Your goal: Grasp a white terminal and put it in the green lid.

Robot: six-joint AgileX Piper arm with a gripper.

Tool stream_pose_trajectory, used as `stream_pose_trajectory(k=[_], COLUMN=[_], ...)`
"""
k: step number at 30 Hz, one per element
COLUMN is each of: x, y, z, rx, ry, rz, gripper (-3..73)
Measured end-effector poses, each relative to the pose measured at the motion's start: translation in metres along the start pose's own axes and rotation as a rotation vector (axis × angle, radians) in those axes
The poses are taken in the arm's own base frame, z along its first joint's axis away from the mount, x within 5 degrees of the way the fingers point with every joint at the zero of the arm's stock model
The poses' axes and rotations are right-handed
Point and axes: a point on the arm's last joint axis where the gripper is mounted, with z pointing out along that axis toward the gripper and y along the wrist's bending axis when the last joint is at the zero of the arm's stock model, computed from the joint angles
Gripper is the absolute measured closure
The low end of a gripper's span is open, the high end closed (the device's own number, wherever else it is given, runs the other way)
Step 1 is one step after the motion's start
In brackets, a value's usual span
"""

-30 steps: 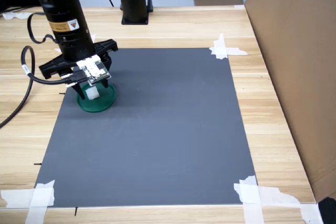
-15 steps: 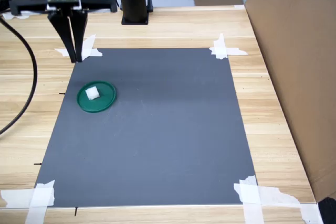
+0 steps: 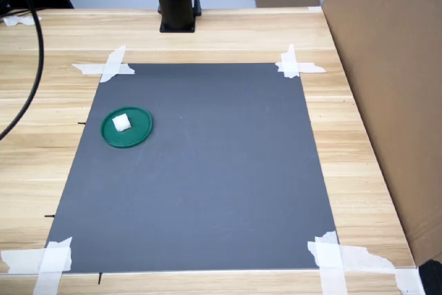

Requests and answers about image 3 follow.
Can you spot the short white tape piece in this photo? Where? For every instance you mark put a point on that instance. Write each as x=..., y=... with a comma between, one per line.
x=17, y=20

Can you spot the large brown cardboard partition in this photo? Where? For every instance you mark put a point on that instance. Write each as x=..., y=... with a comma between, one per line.
x=397, y=101

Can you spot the small white plastic terminal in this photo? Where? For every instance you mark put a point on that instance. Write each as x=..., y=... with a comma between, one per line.
x=122, y=122

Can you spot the round green lid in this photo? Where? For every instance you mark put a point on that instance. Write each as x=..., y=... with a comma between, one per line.
x=138, y=132

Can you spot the dark grey mat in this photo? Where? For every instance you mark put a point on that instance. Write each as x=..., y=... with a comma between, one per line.
x=207, y=177

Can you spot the white tape corner patch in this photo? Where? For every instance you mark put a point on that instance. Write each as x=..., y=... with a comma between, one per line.
x=290, y=67
x=52, y=260
x=110, y=67
x=328, y=257

